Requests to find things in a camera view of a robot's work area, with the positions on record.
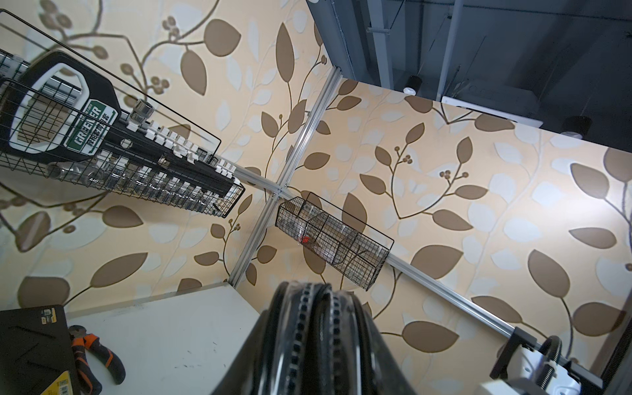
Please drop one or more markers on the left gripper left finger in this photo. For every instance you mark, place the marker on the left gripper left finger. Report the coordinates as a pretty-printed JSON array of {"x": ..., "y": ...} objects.
[{"x": 240, "y": 377}]

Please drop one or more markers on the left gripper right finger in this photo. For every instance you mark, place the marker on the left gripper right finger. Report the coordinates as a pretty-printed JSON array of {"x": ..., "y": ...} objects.
[{"x": 385, "y": 375}]

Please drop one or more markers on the black yellow-label case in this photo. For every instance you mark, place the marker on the black yellow-label case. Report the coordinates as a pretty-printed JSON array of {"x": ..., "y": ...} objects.
[{"x": 36, "y": 352}]

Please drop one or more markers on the black socket set holder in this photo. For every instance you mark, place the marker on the black socket set holder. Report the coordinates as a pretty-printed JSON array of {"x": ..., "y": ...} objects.
[{"x": 62, "y": 119}]

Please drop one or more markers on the right wire basket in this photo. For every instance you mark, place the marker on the right wire basket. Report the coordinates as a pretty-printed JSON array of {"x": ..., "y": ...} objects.
[{"x": 340, "y": 237}]

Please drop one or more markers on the wire basket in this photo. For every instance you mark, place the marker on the wire basket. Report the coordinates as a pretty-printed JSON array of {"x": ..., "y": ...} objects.
[
  {"x": 340, "y": 237},
  {"x": 130, "y": 80}
]

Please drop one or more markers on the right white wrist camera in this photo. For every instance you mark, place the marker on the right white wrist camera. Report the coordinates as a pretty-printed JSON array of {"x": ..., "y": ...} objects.
[{"x": 527, "y": 367}]

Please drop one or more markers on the back wire basket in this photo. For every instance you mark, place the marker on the back wire basket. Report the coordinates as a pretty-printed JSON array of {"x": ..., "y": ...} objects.
[{"x": 130, "y": 80}]

